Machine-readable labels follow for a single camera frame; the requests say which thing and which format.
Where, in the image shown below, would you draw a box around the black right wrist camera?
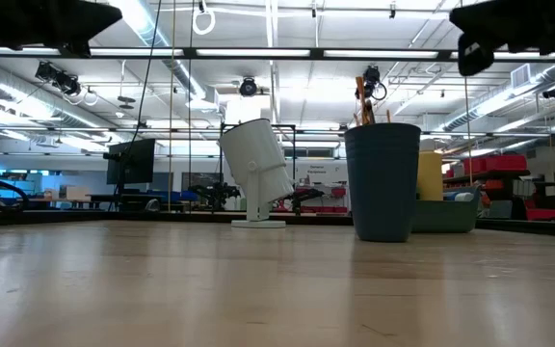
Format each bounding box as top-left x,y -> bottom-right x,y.
457,29 -> 496,77

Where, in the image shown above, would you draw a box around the large yellow paint bottle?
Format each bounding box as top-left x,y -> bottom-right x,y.
419,151 -> 445,201

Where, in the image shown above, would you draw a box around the black ceiling camera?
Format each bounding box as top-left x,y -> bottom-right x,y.
238,76 -> 258,97
35,61 -> 82,96
361,65 -> 388,102

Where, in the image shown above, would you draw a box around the red storage bin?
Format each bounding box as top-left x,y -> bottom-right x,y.
462,153 -> 528,175
525,207 -> 555,222

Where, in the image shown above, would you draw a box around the black aluminium rig frame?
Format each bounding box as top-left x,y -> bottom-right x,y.
0,45 -> 555,240

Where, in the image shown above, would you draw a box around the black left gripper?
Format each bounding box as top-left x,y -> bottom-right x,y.
0,0 -> 123,49

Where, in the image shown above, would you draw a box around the dark blue plastic cup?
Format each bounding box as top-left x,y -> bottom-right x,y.
343,121 -> 422,244

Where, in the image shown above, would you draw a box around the grey-blue plastic caddy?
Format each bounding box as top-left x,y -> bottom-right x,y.
411,185 -> 483,234

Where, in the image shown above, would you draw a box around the white hanging cable ring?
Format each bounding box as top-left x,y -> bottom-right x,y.
192,9 -> 217,37

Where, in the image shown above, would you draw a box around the thick brush wide orange bristles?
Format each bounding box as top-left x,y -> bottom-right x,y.
354,75 -> 368,126

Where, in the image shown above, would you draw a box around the black monitor on stand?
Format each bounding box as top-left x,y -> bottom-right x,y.
102,138 -> 157,212

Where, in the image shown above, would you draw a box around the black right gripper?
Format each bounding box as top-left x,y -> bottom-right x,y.
450,0 -> 555,52

